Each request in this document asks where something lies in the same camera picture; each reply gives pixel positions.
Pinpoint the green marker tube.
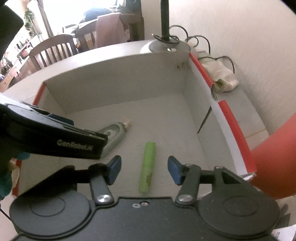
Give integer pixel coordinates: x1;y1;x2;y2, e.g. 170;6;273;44
139;142;156;193

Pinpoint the grey correction tape dispenser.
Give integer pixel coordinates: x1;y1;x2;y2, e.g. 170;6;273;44
97;121;130;158

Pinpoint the blue gloved hand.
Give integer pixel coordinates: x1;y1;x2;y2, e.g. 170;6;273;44
1;152;30;200

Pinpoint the wooden dining chair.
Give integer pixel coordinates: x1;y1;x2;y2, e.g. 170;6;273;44
29;34;78;71

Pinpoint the red cardboard box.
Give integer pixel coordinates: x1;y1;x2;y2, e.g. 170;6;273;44
6;52;256;197

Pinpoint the red water bottle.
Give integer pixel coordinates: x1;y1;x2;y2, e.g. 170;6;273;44
251;115;296;199

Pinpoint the wooden chair with cloth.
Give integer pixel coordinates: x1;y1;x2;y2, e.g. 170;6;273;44
75;13;145;52

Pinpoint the pink cloth on chair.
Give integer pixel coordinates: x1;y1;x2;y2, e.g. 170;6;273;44
95;13;128;48

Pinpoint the crumpled white cloth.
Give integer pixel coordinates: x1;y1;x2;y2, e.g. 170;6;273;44
199;57;239;93

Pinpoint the potted green plant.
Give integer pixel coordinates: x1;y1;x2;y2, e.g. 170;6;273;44
24;9;36;38

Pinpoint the grey desk lamp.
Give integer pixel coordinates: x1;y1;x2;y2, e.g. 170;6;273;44
140;1;191;54

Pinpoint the black lamp cable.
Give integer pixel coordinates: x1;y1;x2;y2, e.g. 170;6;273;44
169;24;235;75

